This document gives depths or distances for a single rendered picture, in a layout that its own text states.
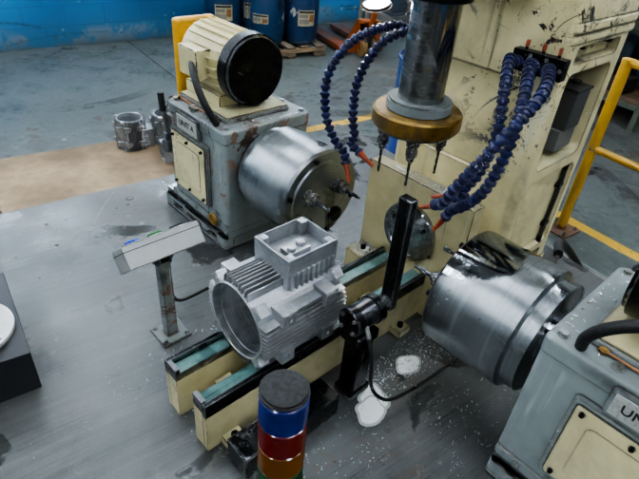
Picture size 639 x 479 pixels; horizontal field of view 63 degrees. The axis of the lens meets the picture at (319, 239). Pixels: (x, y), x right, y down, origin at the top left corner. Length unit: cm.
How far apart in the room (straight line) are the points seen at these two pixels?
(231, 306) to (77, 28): 562
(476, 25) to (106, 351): 106
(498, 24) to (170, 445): 104
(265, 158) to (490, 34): 57
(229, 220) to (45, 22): 515
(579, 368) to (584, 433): 11
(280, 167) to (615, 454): 86
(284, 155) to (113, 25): 543
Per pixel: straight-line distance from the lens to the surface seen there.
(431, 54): 102
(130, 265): 108
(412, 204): 92
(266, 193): 128
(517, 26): 117
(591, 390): 90
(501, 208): 126
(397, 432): 113
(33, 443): 117
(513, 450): 106
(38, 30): 644
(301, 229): 103
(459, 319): 98
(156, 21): 674
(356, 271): 128
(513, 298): 95
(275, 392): 62
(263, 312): 91
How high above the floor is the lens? 170
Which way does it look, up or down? 35 degrees down
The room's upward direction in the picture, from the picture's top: 5 degrees clockwise
